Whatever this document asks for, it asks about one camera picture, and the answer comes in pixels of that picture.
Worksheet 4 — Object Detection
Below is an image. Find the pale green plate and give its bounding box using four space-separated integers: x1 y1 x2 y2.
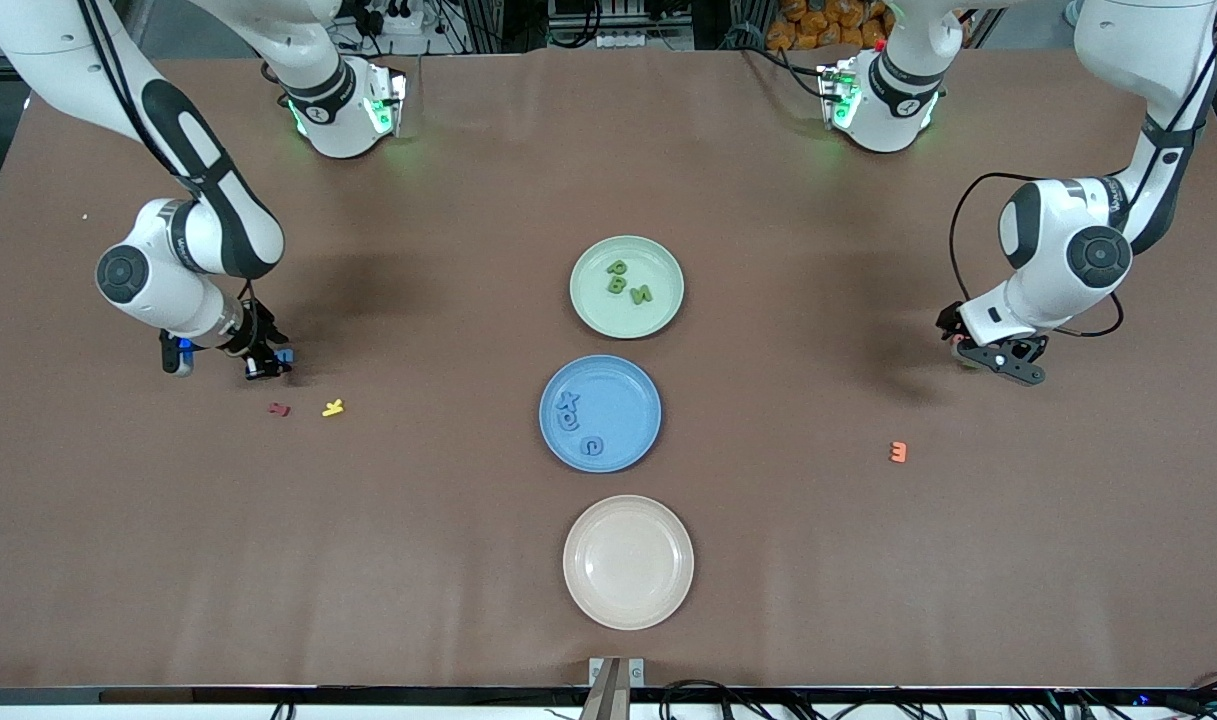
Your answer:
569 235 686 340

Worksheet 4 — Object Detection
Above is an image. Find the pile of orange objects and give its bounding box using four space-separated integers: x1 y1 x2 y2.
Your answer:
765 0 894 51

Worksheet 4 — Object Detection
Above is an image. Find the blue plate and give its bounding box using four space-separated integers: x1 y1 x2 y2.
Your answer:
539 354 663 474

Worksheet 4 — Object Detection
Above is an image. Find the white power strip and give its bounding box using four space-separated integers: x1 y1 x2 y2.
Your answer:
353 0 424 36

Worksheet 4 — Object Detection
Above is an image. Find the beige plate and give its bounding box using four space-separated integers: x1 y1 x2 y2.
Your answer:
562 494 695 631

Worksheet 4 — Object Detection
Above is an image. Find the grey equipment box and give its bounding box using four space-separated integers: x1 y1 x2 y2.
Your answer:
548 0 694 51

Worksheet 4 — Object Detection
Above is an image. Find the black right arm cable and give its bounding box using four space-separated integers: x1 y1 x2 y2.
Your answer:
78 0 259 301

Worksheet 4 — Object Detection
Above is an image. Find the grey metal camera bracket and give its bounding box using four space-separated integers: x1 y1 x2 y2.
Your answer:
588 656 647 720

